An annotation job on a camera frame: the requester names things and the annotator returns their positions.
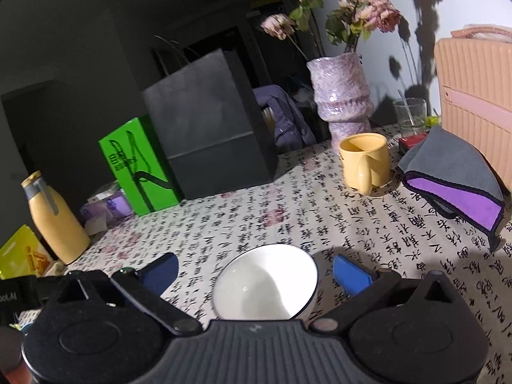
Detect dark blue jacket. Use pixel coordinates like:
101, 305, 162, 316
253, 85, 317, 153

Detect white bowl with black rim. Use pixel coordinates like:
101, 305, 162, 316
212, 244, 320, 323

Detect pink ribbed case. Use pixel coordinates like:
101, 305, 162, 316
434, 26, 512, 193

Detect metal spoon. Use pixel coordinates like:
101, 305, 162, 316
397, 89, 417, 129

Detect white flat box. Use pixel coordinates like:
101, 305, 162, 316
87, 189, 118, 204

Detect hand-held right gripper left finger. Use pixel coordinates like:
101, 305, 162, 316
56, 253, 203, 337

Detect yellow thermos jug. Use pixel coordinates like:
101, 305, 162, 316
21, 171, 92, 266

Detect yellow mug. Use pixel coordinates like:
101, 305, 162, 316
339, 133, 391, 196

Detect clear glass cup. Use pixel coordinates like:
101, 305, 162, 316
393, 98, 428, 138

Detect dried pink roses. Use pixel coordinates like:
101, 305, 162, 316
260, 0, 403, 55

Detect small red box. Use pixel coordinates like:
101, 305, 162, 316
399, 136, 427, 153

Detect yellow-green snack box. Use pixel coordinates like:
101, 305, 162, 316
0, 225, 57, 281

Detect white paper sheet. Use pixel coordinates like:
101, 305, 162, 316
83, 216, 115, 236

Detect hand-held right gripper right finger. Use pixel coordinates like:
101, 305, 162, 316
310, 254, 457, 334

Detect green paper bag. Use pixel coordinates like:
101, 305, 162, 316
99, 116, 184, 217

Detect calligraphy print tablecloth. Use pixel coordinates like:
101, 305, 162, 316
60, 122, 512, 384

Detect purple ceramic vase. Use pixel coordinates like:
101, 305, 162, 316
307, 53, 375, 142

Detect black paper bag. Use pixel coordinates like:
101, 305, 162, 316
142, 36, 280, 201

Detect grey purple cloth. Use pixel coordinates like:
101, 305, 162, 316
397, 125, 506, 253

